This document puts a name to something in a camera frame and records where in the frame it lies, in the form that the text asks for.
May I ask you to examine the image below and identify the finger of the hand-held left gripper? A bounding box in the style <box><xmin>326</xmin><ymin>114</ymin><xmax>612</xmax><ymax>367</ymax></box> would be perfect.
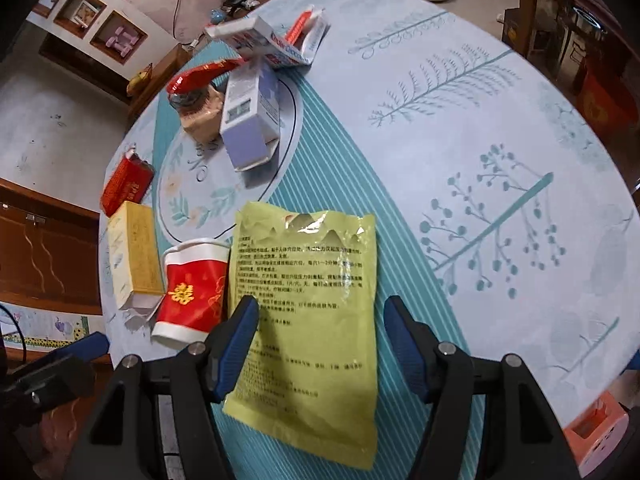
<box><xmin>45</xmin><ymin>331</ymin><xmax>111</xmax><ymax>365</ymax></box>
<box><xmin>0</xmin><ymin>355</ymin><xmax>96</xmax><ymax>428</ymax></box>

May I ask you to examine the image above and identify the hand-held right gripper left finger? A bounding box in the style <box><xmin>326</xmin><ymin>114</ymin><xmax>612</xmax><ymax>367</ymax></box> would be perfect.
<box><xmin>62</xmin><ymin>295</ymin><xmax>261</xmax><ymax>480</ymax></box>

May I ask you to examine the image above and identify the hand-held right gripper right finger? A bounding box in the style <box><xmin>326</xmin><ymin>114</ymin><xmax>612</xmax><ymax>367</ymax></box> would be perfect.
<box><xmin>382</xmin><ymin>295</ymin><xmax>583</xmax><ymax>480</ymax></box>

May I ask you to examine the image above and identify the yellow-green printed pouch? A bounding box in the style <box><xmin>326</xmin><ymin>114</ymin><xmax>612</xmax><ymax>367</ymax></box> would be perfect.
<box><xmin>221</xmin><ymin>201</ymin><xmax>379</xmax><ymax>471</ymax></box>

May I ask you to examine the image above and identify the white and blue box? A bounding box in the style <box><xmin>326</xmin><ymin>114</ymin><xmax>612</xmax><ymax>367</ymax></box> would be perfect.
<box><xmin>204</xmin><ymin>14</ymin><xmax>313</xmax><ymax>68</ymax></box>

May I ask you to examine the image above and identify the red and white toothpaste box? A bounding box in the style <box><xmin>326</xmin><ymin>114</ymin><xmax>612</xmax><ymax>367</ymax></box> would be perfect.
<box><xmin>282</xmin><ymin>4</ymin><xmax>331</xmax><ymax>61</ymax></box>

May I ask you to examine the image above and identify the red paper cup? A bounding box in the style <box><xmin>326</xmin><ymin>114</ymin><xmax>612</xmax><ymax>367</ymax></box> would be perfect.
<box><xmin>151</xmin><ymin>237</ymin><xmax>232</xmax><ymax>348</ymax></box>

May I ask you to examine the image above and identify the pale yellow box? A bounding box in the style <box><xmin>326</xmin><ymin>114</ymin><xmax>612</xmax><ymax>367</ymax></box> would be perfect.
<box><xmin>107</xmin><ymin>201</ymin><xmax>167</xmax><ymax>331</ymax></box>

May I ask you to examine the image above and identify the brown wooden door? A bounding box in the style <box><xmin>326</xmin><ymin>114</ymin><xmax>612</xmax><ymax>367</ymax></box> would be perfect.
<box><xmin>0</xmin><ymin>177</ymin><xmax>103</xmax><ymax>316</ymax></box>

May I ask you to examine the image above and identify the red packet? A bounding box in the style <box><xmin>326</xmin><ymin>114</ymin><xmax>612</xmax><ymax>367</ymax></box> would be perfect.
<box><xmin>100</xmin><ymin>149</ymin><xmax>156</xmax><ymax>217</ymax></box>

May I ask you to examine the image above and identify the orange plastic stool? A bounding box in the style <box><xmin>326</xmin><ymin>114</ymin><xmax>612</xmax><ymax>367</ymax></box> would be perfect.
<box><xmin>562</xmin><ymin>391</ymin><xmax>630</xmax><ymax>466</ymax></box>

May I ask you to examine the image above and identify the blue leaf-print tablecloth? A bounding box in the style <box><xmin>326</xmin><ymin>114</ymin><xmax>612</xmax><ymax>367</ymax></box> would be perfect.
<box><xmin>97</xmin><ymin>0</ymin><xmax>640</xmax><ymax>480</ymax></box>

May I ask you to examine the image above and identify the purple and white box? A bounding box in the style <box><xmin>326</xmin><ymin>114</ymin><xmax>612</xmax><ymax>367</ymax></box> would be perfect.
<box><xmin>220</xmin><ymin>57</ymin><xmax>282</xmax><ymax>173</ymax></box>

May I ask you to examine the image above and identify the beige and green carton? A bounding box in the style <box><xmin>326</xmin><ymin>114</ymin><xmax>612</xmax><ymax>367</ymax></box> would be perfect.
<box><xmin>170</xmin><ymin>82</ymin><xmax>228</xmax><ymax>147</ymax></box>

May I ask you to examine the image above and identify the fruit bowl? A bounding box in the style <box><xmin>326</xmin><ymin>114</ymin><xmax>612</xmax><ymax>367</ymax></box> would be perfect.
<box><xmin>125</xmin><ymin>64</ymin><xmax>155</xmax><ymax>97</ymax></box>

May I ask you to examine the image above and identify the wooden drawer cabinet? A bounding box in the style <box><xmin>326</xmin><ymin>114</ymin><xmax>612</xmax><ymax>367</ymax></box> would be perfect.
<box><xmin>127</xmin><ymin>42</ymin><xmax>201</xmax><ymax>121</ymax></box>

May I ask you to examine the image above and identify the red foil wrapper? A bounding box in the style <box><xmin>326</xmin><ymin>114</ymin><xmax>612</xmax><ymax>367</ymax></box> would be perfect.
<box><xmin>166</xmin><ymin>57</ymin><xmax>251</xmax><ymax>96</ymax></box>

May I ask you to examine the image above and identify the orange bucket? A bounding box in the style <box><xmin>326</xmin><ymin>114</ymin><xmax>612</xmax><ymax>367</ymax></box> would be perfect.
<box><xmin>575</xmin><ymin>67</ymin><xmax>640</xmax><ymax>136</ymax></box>

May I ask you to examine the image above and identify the wall poster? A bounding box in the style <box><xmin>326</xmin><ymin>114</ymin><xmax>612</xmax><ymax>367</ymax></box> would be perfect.
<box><xmin>0</xmin><ymin>302</ymin><xmax>106</xmax><ymax>351</ymax></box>

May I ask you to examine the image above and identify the wall niche with pink dumbbells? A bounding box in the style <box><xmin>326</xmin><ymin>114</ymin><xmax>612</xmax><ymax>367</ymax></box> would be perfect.
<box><xmin>90</xmin><ymin>10</ymin><xmax>149</xmax><ymax>66</ymax></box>

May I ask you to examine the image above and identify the wall niche with picture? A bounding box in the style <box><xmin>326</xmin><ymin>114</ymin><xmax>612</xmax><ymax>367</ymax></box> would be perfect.
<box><xmin>52</xmin><ymin>0</ymin><xmax>108</xmax><ymax>38</ymax></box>

